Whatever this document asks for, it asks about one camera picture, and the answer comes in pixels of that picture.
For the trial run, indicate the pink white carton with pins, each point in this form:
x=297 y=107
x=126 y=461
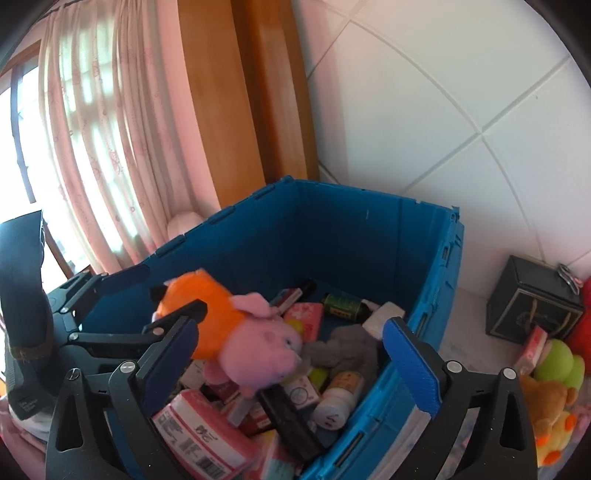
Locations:
x=531 y=348

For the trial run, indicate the small red carton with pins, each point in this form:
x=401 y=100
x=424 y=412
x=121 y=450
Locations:
x=256 y=421

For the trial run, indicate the small white box circle print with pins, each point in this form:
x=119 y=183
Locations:
x=301 y=392

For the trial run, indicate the black gift box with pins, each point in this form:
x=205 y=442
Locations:
x=531 y=300

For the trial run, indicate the yellow duck plush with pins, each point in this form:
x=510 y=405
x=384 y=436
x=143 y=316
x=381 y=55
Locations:
x=556 y=436

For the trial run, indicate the grey plush toy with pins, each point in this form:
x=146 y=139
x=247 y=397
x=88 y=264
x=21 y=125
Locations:
x=344 y=350

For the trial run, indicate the red box white label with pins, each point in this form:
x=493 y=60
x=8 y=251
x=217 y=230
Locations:
x=203 y=434

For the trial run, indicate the metal clip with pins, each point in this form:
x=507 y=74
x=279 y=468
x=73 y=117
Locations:
x=568 y=277

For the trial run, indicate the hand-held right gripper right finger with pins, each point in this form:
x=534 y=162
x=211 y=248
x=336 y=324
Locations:
x=411 y=364

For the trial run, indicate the green plush toy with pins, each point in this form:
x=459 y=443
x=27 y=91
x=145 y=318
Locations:
x=561 y=364

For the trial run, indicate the brown teddy bear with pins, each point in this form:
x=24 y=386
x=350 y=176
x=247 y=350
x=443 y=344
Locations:
x=545 y=397

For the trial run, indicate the white bottle orange label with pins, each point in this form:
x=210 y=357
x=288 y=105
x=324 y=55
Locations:
x=341 y=397

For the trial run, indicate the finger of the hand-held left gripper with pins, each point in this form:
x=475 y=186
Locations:
x=122 y=277
x=180 y=316

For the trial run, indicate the blue plastic crate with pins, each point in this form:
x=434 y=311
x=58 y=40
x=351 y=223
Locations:
x=277 y=221

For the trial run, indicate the pink white floral box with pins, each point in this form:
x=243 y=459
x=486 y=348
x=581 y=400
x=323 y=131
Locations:
x=279 y=461

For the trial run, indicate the orange pink pig plush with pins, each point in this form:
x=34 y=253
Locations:
x=249 y=346

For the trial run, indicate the red carry case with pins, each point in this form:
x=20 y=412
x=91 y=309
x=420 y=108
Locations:
x=584 y=318

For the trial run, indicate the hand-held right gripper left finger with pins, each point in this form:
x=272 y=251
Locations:
x=171 y=364

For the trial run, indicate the pink sheer curtain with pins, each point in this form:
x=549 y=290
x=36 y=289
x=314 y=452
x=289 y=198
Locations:
x=115 y=138

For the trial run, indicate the white tissue pack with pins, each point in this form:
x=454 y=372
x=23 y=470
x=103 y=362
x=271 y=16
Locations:
x=381 y=318

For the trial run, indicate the red white slim box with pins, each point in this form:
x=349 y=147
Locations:
x=288 y=295

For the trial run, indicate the black rectangular case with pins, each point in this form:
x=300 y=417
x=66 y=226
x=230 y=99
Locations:
x=291 y=424

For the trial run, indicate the dark green bottle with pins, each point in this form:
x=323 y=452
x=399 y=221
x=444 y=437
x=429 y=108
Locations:
x=344 y=305

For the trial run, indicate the wooden panel frame post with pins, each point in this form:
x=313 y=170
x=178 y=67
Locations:
x=240 y=92

